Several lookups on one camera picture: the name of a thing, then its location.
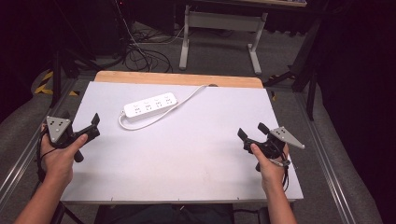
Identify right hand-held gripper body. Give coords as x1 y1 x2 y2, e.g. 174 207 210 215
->
243 126 305 161

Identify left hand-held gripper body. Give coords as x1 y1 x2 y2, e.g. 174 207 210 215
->
46 110 93 163

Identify person's right hand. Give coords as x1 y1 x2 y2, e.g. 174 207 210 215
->
249 142 290 194

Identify person's left hand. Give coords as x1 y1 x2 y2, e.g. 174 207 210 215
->
40 123 89 188

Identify white power strip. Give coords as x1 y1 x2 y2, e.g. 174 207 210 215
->
122 91 178 119
118 84 209 132

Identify white board table cover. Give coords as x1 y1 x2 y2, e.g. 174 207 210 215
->
60 81 304 203

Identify black tripod stand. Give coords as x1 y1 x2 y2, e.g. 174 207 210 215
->
49 43 106 109

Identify black metal stand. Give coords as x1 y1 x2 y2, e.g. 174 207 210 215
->
262 17 323 121

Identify black stool leg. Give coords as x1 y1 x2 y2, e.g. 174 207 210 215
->
49 201 86 224

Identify person's dark trousers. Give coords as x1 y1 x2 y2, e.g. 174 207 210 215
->
93 203 235 224

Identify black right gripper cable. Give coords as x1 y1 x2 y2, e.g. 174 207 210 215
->
268 157 291 193

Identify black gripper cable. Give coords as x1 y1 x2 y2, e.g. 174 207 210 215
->
35 129 57 185
268 157 291 193

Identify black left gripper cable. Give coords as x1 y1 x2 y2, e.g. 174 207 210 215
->
35 129 57 185

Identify aluminium rail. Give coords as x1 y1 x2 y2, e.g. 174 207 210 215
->
293 91 358 224
0 77 78 204

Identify black floor cable bundle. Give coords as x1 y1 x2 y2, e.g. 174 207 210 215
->
123 28 174 75

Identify white metal desk frame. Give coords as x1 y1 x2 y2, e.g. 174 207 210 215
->
178 4 269 76

